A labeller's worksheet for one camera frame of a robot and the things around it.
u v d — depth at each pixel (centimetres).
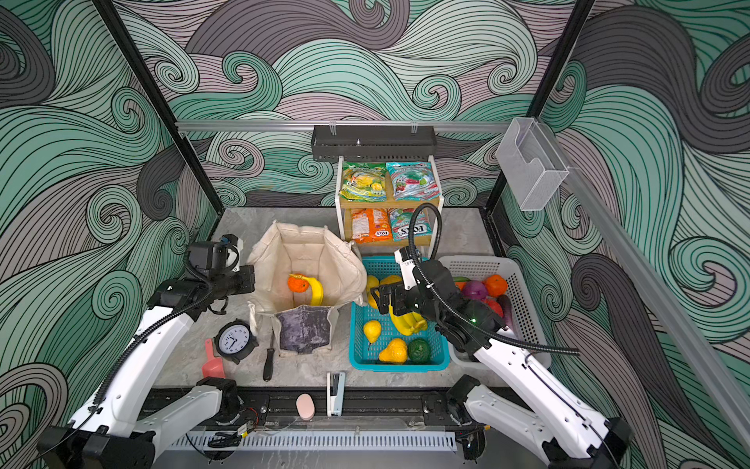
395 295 59
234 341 83
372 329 83
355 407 75
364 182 78
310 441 70
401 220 92
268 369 79
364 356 83
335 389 74
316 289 88
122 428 39
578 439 37
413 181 78
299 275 93
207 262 55
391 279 94
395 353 78
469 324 46
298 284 90
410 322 85
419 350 78
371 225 92
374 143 95
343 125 94
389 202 77
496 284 90
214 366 80
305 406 72
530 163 79
